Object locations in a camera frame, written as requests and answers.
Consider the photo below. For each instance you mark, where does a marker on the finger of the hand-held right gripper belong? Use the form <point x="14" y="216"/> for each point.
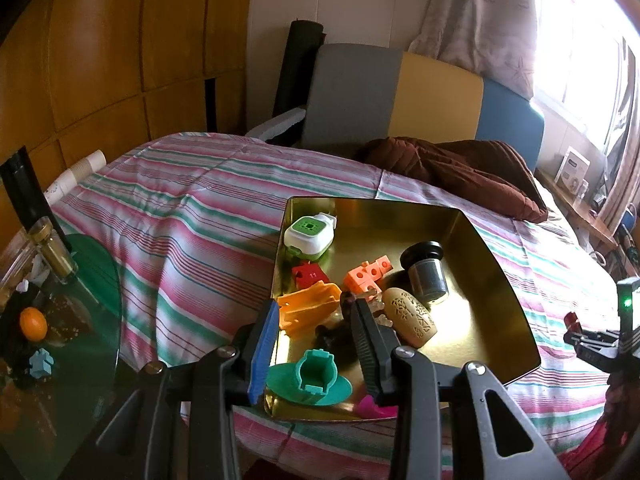
<point x="602" y="359"/>
<point x="595" y="339"/>

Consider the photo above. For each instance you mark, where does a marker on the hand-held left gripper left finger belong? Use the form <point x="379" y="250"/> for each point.
<point x="265" y="355"/>

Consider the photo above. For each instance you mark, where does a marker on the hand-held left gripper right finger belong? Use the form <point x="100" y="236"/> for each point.
<point x="372" y="360"/>

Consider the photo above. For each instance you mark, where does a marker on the small red toy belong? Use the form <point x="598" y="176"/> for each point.
<point x="572" y="321"/>

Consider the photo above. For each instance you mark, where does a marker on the dark brown figurine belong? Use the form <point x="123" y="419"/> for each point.
<point x="332" y="337"/>

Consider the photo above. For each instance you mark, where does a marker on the pink plastic toy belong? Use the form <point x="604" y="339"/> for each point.
<point x="372" y="406"/>

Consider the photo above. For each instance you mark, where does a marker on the green toy hat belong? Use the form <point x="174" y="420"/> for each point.
<point x="312" y="375"/>

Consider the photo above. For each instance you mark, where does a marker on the tan carved oval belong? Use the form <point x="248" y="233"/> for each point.
<point x="407" y="315"/>

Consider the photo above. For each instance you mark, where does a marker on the orange plastic toy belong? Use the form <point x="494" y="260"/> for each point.
<point x="305" y="305"/>

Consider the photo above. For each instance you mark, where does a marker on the salmon linked toy cubes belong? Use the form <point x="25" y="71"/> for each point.
<point x="362" y="277"/>

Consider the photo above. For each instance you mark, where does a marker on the red toy block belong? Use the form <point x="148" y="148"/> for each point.
<point x="310" y="275"/>

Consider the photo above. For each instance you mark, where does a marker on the dark glass spice jar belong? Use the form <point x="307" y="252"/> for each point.
<point x="425" y="275"/>

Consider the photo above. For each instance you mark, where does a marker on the gold metal tray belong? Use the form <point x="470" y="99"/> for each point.
<point x="475" y="320"/>

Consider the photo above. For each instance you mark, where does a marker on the white and green square container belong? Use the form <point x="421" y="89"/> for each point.
<point x="307" y="232"/>

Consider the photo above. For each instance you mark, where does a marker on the person's red clothing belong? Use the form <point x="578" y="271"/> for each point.
<point x="600" y="450"/>

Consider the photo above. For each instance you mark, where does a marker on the wooden shelf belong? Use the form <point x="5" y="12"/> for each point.
<point x="575" y="210"/>

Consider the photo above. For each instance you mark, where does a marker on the striped bed blanket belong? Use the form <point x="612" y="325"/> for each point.
<point x="175" y="220"/>

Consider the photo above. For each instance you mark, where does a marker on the white box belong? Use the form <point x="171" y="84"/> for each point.
<point x="572" y="165"/>

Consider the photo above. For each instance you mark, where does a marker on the green glass side table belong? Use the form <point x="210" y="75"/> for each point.
<point x="95" y="270"/>

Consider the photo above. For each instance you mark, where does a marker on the brown pillow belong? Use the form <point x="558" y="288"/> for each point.
<point x="450" y="170"/>

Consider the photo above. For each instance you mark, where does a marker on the light blue toy block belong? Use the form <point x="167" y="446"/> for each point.
<point x="41" y="364"/>

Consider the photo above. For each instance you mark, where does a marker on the orange fruit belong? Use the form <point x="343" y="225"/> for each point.
<point x="33" y="324"/>

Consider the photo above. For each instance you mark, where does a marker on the glass bottle with gold cap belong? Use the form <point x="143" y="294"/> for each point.
<point x="52" y="255"/>

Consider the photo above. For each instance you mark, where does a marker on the clear plastic container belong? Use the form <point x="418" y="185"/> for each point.
<point x="17" y="270"/>

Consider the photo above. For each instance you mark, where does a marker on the white paper cup stack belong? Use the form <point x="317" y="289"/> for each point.
<point x="85" y="165"/>

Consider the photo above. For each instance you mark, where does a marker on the grey yellow blue headboard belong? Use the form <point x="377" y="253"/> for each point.
<point x="350" y="95"/>

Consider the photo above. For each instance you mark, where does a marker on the bright window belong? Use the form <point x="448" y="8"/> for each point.
<point x="585" y="35"/>

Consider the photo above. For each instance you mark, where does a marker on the black rolled mat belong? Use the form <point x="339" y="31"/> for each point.
<point x="297" y="65"/>

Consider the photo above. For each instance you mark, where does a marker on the tall black box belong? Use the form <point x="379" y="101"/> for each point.
<point x="22" y="185"/>

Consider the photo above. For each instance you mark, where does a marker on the patterned curtain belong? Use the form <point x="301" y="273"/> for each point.
<point x="475" y="20"/>

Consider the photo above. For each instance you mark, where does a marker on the wooden wardrobe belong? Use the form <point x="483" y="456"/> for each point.
<point x="100" y="45"/>

